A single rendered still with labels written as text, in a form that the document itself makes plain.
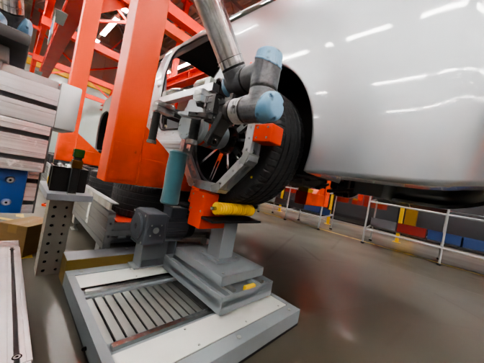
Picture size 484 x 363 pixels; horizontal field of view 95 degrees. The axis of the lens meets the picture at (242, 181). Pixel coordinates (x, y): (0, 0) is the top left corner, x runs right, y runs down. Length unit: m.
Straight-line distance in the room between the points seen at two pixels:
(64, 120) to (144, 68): 0.94
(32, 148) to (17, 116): 0.06
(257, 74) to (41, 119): 0.47
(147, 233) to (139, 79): 0.83
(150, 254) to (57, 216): 0.51
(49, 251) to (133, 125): 0.77
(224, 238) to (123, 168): 0.66
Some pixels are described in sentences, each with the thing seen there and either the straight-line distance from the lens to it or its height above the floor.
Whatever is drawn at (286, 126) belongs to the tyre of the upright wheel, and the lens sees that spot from 1.00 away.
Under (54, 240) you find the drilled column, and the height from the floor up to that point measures 0.18.
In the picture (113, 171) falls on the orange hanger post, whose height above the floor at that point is 0.58.
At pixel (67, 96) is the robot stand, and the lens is 0.58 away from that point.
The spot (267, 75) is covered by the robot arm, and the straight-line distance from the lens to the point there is 0.63.
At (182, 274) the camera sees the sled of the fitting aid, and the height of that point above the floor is 0.14.
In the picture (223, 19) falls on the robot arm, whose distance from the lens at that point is 0.75.
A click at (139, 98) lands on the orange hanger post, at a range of 1.42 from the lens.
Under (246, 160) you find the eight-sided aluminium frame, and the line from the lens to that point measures 0.89.
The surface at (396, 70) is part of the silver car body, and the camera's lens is 1.01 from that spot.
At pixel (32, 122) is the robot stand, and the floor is 0.68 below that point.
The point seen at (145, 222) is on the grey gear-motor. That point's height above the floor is 0.36.
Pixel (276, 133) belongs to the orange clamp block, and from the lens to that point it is 0.88.
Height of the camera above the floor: 0.65
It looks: level
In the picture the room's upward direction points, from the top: 11 degrees clockwise
